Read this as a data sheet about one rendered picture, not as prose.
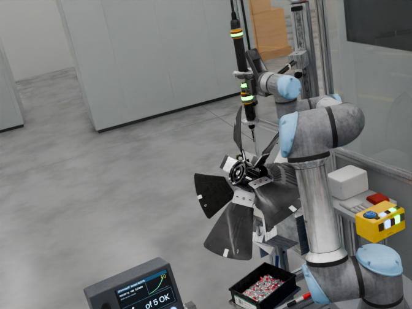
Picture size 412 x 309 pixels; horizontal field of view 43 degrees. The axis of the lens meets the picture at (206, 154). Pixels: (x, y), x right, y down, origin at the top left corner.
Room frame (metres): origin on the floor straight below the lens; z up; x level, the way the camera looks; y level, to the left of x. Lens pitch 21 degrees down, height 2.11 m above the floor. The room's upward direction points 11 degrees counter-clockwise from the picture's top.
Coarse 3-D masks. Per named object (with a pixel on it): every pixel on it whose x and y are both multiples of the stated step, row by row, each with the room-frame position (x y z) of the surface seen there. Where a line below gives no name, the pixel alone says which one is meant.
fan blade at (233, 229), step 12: (228, 204) 2.00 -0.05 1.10; (228, 216) 1.97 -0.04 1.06; (240, 216) 1.95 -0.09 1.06; (252, 216) 1.95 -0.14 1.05; (216, 228) 1.96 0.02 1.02; (228, 228) 1.94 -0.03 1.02; (240, 228) 1.93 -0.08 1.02; (252, 228) 1.92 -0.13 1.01; (216, 240) 1.93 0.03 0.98; (228, 240) 1.91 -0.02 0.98; (240, 240) 1.89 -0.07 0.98; (252, 240) 1.88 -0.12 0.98; (216, 252) 1.90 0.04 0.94; (228, 252) 1.88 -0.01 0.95; (240, 252) 1.86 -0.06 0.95
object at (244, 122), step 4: (256, 100) 2.00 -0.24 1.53; (256, 104) 1.99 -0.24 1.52; (256, 112) 1.99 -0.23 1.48; (256, 116) 1.98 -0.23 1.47; (244, 120) 1.97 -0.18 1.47; (252, 120) 1.95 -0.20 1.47; (256, 120) 1.94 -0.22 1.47; (244, 124) 1.95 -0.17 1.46; (248, 124) 1.94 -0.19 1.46; (252, 124) 1.94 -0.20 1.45
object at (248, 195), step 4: (236, 192) 2.03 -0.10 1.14; (240, 192) 2.02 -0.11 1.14; (244, 192) 2.02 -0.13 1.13; (248, 192) 2.02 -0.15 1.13; (240, 196) 2.01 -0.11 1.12; (244, 196) 2.01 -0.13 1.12; (248, 196) 2.01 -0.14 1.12; (252, 196) 2.00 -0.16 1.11; (232, 200) 2.01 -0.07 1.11; (236, 200) 2.00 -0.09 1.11; (240, 200) 2.00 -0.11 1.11; (244, 200) 2.00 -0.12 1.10; (248, 200) 2.00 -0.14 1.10; (252, 200) 1.99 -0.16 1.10; (240, 204) 1.99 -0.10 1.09; (244, 204) 1.99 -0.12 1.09; (248, 204) 1.99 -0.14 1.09; (252, 204) 1.98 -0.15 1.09
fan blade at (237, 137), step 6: (240, 108) 2.29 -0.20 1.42; (240, 114) 2.27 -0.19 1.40; (240, 120) 2.24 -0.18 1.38; (234, 126) 2.37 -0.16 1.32; (240, 126) 2.22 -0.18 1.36; (234, 132) 2.37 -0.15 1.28; (240, 132) 2.20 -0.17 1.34; (234, 138) 2.38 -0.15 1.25; (240, 138) 2.18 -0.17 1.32; (240, 144) 2.18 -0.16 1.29; (240, 150) 2.16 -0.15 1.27
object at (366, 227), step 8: (384, 200) 1.82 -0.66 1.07; (368, 208) 1.79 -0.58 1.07; (376, 208) 1.77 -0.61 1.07; (384, 208) 1.76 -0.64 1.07; (400, 208) 1.74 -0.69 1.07; (360, 216) 1.74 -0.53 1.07; (384, 216) 1.71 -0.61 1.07; (392, 216) 1.71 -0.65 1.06; (360, 224) 1.74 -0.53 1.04; (368, 224) 1.70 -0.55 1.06; (376, 224) 1.68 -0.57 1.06; (384, 224) 1.70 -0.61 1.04; (400, 224) 1.73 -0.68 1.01; (360, 232) 1.74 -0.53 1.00; (368, 232) 1.70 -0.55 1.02; (376, 232) 1.68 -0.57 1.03; (384, 232) 1.70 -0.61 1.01; (392, 232) 1.71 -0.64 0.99; (376, 240) 1.68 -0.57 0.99
